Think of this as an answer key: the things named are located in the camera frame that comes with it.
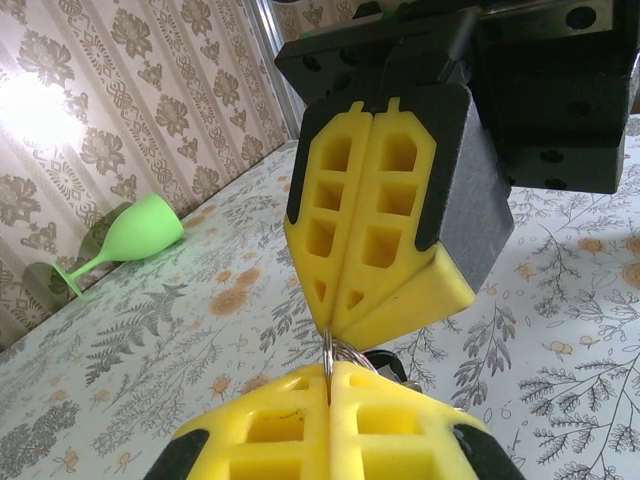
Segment green wine glass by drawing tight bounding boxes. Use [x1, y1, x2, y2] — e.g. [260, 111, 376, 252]
[49, 193, 185, 302]

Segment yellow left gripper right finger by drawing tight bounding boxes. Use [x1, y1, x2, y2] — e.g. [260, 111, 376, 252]
[327, 362, 526, 480]

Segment black key with split ring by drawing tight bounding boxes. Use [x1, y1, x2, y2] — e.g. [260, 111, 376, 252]
[321, 327, 409, 401]

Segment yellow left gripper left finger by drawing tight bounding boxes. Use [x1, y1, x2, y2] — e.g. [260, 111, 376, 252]
[143, 363, 332, 480]

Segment aluminium frame post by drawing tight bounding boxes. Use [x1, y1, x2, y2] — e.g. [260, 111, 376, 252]
[252, 0, 307, 147]

